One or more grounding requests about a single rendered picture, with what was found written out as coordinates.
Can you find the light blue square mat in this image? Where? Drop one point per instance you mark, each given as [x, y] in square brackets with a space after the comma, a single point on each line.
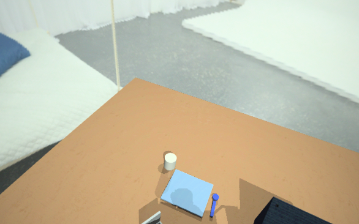
[187, 192]

